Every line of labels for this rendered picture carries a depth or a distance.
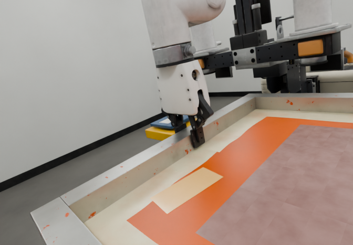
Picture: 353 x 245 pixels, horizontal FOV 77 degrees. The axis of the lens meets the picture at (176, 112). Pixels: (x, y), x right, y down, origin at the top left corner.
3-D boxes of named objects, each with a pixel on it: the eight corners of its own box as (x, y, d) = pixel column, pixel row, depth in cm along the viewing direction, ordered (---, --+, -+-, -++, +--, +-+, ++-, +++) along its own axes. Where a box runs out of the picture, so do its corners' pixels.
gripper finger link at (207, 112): (218, 99, 39) (210, 124, 42) (186, 80, 43) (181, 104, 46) (214, 102, 38) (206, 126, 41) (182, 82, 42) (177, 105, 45)
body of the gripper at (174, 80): (206, 49, 41) (216, 107, 44) (170, 56, 48) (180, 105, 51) (178, 56, 36) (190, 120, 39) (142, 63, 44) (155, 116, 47)
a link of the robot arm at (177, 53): (205, 39, 40) (207, 54, 41) (172, 46, 47) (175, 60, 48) (176, 44, 36) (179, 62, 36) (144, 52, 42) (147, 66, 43)
